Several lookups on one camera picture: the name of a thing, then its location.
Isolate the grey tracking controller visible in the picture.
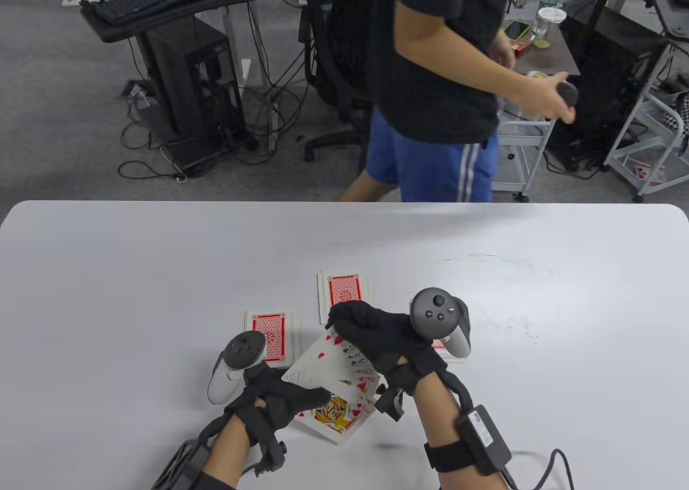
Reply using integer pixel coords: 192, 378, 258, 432
410, 288, 472, 357
208, 331, 267, 405

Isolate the white wire cart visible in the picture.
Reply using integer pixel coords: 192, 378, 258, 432
603, 51, 689, 203
491, 100, 556, 204

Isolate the person's left forearm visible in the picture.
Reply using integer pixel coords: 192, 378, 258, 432
207, 412, 254, 488

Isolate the tangle of black floor cables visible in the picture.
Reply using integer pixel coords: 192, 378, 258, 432
117, 78, 303, 184

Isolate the person's right hand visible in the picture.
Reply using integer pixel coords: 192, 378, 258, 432
325, 302, 447, 421

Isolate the black computer tower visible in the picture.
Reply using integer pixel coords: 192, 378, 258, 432
544, 0, 673, 174
144, 17, 249, 152

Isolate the red-backed playing card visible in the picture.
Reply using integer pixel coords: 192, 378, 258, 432
281, 328, 389, 446

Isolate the card pile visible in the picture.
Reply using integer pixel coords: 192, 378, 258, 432
317, 270, 372, 325
245, 311, 298, 367
431, 339, 470, 365

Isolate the black mesh office chair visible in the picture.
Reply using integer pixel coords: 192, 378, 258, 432
299, 0, 380, 162

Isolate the black white checkered cloth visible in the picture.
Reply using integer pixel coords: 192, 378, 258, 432
659, 94, 689, 138

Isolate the brown side table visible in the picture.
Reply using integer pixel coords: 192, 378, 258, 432
503, 19, 581, 79

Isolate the glass jar white lid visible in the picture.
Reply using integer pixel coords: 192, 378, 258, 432
533, 8, 567, 50

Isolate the black wrist module cable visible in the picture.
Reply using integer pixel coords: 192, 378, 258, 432
503, 449, 574, 490

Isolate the person's left hand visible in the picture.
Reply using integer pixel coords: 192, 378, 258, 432
229, 363, 332, 477

